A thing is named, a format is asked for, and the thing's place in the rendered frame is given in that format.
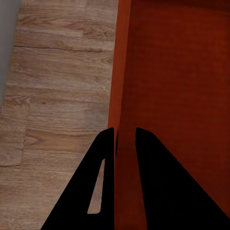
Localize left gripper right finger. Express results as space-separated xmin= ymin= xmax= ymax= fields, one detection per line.
xmin=136 ymin=127 xmax=230 ymax=230

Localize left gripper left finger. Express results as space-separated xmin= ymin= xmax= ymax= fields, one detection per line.
xmin=41 ymin=127 xmax=114 ymax=230

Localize storage box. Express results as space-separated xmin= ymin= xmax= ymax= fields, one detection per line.
xmin=107 ymin=0 xmax=230 ymax=230

